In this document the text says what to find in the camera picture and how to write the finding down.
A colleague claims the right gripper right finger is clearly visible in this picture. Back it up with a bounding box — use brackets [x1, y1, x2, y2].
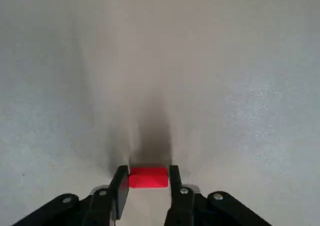
[163, 164, 273, 226]

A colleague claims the red rectangular block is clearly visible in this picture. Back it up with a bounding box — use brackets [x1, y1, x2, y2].
[127, 166, 169, 188]

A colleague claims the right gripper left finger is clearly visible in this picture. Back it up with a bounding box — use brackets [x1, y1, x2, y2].
[11, 165, 130, 226]

